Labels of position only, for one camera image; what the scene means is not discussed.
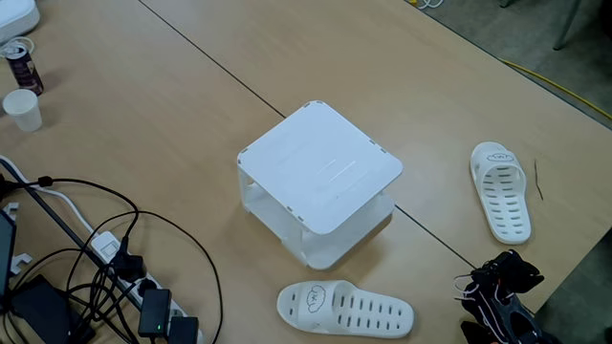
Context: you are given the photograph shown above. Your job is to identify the white slipper with dog print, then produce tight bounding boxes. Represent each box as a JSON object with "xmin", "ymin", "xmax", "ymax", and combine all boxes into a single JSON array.
[
  {"xmin": 469, "ymin": 140, "xmax": 533, "ymax": 247},
  {"xmin": 275, "ymin": 279, "xmax": 416, "ymax": 340}
]

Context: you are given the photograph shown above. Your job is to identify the white two-tier shoe rack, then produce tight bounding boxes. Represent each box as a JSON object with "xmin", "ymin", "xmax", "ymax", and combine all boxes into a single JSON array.
[{"xmin": 236, "ymin": 99, "xmax": 404, "ymax": 271}]

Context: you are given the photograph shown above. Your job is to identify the thin dark twig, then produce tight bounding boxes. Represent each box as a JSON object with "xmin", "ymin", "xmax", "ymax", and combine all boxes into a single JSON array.
[{"xmin": 534, "ymin": 159, "xmax": 545, "ymax": 201}]

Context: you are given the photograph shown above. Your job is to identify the grey chair leg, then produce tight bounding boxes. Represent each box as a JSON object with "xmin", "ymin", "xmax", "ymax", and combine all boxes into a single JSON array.
[{"xmin": 553, "ymin": 0, "xmax": 583, "ymax": 52}]

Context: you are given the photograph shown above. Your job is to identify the black power adapter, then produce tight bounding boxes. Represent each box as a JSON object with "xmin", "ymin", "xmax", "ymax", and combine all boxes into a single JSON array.
[{"xmin": 167, "ymin": 315, "xmax": 200, "ymax": 344}]

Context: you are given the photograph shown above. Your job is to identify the black adapter with green light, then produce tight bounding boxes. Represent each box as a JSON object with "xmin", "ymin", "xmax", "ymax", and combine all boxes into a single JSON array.
[{"xmin": 138, "ymin": 288, "xmax": 172, "ymax": 338}]

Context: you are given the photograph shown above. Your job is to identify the black power plug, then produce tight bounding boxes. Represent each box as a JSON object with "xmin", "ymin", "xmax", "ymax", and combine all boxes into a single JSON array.
[{"xmin": 110, "ymin": 236, "xmax": 147, "ymax": 283}]

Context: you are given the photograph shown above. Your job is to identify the white power strip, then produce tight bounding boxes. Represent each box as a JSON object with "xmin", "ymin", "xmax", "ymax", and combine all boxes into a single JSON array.
[{"xmin": 89, "ymin": 230, "xmax": 205, "ymax": 344}]

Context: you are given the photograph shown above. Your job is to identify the black flat power brick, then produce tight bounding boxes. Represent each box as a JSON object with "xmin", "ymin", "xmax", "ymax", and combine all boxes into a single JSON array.
[{"xmin": 9, "ymin": 274, "xmax": 97, "ymax": 344}]

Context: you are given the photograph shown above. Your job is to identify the dark laptop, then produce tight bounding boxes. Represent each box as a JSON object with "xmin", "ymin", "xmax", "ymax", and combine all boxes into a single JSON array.
[{"xmin": 0, "ymin": 209, "xmax": 18, "ymax": 300}]

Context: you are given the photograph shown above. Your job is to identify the white paper cup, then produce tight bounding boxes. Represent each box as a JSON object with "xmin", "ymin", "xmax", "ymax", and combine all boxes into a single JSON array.
[{"xmin": 2, "ymin": 88, "xmax": 43, "ymax": 133}]

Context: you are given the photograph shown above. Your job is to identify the dark purple drink can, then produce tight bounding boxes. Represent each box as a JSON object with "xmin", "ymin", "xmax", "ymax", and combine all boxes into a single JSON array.
[{"xmin": 4, "ymin": 43, "xmax": 45, "ymax": 97}]

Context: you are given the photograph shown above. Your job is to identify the white flat device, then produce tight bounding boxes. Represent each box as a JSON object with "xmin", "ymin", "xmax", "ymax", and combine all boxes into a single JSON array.
[{"xmin": 0, "ymin": 0, "xmax": 41, "ymax": 45}]

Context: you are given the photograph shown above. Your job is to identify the yellow floor cable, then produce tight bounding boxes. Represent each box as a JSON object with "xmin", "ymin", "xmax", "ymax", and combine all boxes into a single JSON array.
[{"xmin": 499, "ymin": 57, "xmax": 612, "ymax": 121}]

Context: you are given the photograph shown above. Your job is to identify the long black looping cable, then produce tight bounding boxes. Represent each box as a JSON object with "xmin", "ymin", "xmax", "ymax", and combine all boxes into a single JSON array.
[{"xmin": 66, "ymin": 209, "xmax": 225, "ymax": 344}]

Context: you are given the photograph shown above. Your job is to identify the white power strip cord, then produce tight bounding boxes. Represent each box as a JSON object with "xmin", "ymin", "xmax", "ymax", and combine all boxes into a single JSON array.
[{"xmin": 0, "ymin": 153, "xmax": 97, "ymax": 236}]

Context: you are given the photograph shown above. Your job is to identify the black cable with ferrite bead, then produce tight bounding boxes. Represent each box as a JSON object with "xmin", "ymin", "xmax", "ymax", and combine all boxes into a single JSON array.
[{"xmin": 0, "ymin": 175, "xmax": 141, "ymax": 254}]

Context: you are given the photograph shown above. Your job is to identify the white coiled cable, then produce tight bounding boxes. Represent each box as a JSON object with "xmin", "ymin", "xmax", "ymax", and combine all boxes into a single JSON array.
[{"xmin": 0, "ymin": 35, "xmax": 36, "ymax": 59}]

